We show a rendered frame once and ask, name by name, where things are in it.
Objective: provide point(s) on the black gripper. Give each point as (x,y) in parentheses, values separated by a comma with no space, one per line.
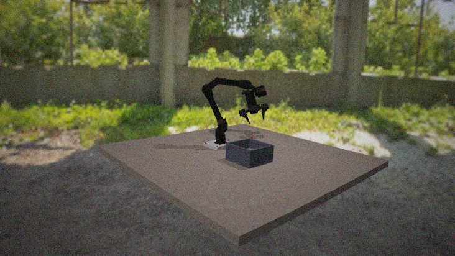
(263,107)

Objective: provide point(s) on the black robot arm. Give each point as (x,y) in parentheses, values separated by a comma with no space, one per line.
(245,84)

